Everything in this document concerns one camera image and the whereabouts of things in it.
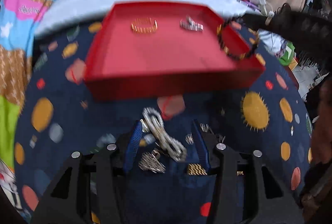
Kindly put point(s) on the dark brown object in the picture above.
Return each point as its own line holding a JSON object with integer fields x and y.
{"x": 323, "y": 135}

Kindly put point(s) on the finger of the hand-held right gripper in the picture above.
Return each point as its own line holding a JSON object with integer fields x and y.
{"x": 259, "y": 22}

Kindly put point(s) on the navy planet print cloth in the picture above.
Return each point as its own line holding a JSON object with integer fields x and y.
{"x": 64, "y": 109}

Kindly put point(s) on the green toy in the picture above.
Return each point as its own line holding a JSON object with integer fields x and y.
{"x": 287, "y": 54}

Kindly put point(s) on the silver claw clip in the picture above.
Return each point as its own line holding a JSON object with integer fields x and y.
{"x": 151, "y": 164}

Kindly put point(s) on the red tray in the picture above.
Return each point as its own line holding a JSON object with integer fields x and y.
{"x": 160, "y": 58}

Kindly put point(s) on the colourful patchwork blanket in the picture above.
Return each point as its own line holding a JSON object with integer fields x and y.
{"x": 20, "y": 32}

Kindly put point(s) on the silver hair clip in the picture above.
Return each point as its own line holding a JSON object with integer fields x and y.
{"x": 192, "y": 26}

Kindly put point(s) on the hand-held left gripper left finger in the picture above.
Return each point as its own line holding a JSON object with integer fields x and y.
{"x": 133, "y": 144}

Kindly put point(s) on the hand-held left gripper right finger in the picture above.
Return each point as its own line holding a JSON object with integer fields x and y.
{"x": 201, "y": 147}

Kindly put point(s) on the small gold clip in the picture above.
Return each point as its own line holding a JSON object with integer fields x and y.
{"x": 197, "y": 169}

